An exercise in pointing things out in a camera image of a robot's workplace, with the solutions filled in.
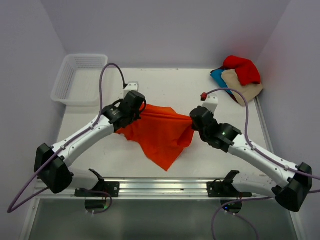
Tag blue t shirt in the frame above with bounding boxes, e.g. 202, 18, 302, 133
210, 68, 228, 89

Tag dark maroon t shirt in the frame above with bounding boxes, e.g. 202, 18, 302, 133
228, 93, 238, 103

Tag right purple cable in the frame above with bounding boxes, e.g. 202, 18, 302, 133
201, 87, 320, 240

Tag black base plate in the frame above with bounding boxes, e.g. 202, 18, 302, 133
206, 179, 253, 198
74, 181, 120, 198

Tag beige t shirt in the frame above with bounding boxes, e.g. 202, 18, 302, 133
221, 69, 263, 103

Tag white plastic basket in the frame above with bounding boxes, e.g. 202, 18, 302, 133
50, 54, 108, 107

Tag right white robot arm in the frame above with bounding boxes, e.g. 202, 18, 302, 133
190, 106, 313, 212

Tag aluminium rail frame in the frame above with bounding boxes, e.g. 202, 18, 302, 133
18, 97, 307, 240

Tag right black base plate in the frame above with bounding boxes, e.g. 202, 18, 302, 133
206, 179, 253, 198

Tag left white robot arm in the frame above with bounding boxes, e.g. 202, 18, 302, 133
34, 90, 147, 194

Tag red t shirt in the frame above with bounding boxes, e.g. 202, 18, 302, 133
222, 55, 261, 86

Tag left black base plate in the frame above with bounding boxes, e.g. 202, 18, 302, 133
74, 181, 120, 198

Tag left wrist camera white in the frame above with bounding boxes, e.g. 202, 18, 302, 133
123, 81, 139, 98

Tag orange t shirt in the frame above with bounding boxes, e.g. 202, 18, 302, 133
116, 104, 195, 171

